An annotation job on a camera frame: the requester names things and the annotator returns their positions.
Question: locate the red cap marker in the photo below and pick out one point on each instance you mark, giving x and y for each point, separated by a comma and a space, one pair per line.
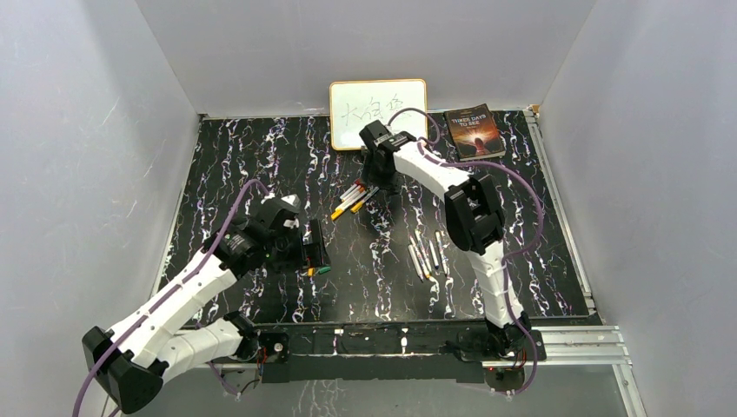
356, 185

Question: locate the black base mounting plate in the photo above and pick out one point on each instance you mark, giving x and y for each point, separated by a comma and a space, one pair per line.
465, 351

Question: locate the aluminium frame rail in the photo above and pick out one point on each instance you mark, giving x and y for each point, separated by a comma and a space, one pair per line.
576, 345

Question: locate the orange cap marker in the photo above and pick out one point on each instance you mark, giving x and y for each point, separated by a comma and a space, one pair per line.
364, 200

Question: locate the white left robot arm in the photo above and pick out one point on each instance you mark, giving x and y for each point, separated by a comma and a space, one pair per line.
223, 259

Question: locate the yellow cap marker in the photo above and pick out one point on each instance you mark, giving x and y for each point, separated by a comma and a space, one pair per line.
420, 258

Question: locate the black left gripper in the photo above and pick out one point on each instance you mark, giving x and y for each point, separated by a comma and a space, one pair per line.
312, 255

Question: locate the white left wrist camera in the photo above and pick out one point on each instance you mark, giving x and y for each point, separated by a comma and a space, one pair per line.
288, 207

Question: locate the dark paperback book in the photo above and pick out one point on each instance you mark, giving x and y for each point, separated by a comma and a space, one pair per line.
474, 133

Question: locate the small whiteboard with writing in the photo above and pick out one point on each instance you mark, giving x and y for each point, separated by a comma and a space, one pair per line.
354, 104

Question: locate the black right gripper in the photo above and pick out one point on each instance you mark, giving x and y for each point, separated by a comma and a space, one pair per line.
370, 176

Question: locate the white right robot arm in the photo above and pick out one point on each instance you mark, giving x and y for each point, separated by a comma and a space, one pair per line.
474, 221

